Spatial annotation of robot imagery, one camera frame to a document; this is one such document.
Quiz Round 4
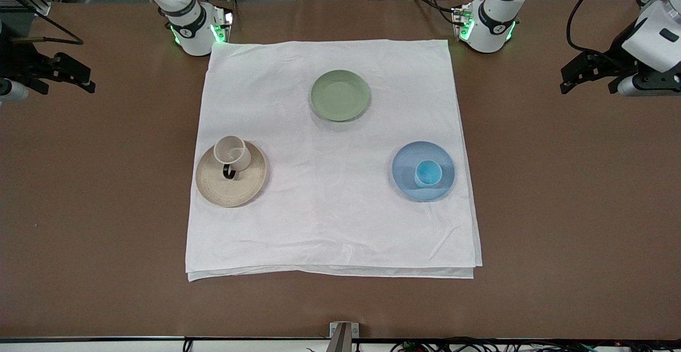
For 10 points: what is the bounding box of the white mug black handle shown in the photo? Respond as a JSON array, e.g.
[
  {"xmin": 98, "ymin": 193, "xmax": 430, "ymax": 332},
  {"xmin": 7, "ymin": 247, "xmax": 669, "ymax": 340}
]
[{"xmin": 213, "ymin": 136, "xmax": 252, "ymax": 180}]

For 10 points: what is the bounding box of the blue ceramic cup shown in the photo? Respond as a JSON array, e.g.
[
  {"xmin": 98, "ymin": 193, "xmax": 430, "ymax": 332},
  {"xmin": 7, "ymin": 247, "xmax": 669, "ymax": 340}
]
[{"xmin": 414, "ymin": 160, "xmax": 443, "ymax": 188}]

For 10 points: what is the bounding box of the beige gray plate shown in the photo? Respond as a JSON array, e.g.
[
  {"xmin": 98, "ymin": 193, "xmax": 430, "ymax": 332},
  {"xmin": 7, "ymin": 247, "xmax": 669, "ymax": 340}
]
[{"xmin": 194, "ymin": 139, "xmax": 268, "ymax": 208}]

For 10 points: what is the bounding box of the blue plate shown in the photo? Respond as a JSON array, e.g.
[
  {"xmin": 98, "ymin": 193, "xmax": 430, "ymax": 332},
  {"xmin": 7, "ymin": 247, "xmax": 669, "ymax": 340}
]
[{"xmin": 392, "ymin": 141, "xmax": 456, "ymax": 203}]

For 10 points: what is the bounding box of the green plate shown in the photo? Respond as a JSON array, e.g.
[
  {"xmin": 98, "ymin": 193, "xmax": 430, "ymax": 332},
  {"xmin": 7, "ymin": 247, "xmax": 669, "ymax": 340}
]
[{"xmin": 310, "ymin": 69, "xmax": 371, "ymax": 123}]

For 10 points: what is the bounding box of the white table cloth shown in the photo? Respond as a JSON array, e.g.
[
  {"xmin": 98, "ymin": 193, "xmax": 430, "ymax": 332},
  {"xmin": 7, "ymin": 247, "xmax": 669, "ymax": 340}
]
[{"xmin": 185, "ymin": 39, "xmax": 483, "ymax": 282}]

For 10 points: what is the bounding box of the black right arm base cable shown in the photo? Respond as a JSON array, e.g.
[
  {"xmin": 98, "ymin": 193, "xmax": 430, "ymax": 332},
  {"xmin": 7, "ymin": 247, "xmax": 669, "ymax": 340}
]
[{"xmin": 189, "ymin": 0, "xmax": 241, "ymax": 11}]

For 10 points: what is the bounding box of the black arm base cable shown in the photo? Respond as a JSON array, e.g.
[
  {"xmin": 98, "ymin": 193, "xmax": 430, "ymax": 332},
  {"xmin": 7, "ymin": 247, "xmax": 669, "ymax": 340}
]
[
  {"xmin": 189, "ymin": 0, "xmax": 241, "ymax": 11},
  {"xmin": 409, "ymin": 0, "xmax": 461, "ymax": 26}
]

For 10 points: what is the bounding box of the black left arm base cable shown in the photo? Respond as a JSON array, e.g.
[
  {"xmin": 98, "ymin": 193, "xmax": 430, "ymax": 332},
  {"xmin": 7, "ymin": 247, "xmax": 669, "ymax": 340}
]
[{"xmin": 409, "ymin": 0, "xmax": 461, "ymax": 26}]

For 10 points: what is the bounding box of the black cable bundle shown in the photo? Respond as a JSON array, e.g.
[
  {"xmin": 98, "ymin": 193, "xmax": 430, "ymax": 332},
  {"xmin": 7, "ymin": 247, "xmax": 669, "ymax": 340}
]
[{"xmin": 391, "ymin": 337, "xmax": 681, "ymax": 352}]

